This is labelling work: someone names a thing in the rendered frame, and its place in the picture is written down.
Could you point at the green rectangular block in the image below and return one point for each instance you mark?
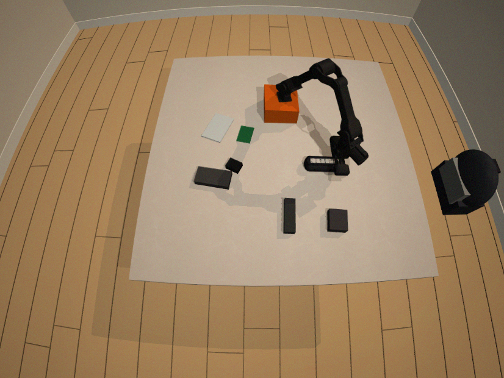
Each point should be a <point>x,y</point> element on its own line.
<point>245,134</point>

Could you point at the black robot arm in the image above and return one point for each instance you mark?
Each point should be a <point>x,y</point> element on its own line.
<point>350,126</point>

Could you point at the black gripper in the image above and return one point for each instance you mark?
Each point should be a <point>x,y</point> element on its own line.
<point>340,169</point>

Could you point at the dark grey switch panel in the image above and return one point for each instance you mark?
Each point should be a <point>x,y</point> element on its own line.
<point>320,163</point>

